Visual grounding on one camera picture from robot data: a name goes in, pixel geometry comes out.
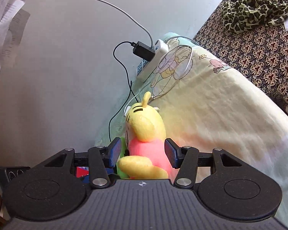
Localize grey power strip cord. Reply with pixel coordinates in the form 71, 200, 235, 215
50, 0, 155, 48

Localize leopard print scarf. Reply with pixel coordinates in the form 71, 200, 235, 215
221, 0, 288, 34

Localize paper sheets on wall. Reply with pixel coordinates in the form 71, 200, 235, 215
0, 0, 26, 79

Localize red cardboard box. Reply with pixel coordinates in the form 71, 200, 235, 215
76, 167, 89, 178

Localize white power strip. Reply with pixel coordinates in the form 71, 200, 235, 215
137, 39, 169, 83

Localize patterned brown blanket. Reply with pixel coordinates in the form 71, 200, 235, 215
194, 0, 288, 115

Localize black power adapter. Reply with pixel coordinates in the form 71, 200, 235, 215
132, 41, 156, 62

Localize black charger cable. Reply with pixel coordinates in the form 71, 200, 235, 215
108, 40, 140, 142

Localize white usb charger plug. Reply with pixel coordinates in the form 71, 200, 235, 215
124, 105, 132, 117

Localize yellow pink plush bear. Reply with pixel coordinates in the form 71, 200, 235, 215
117, 91, 174, 180

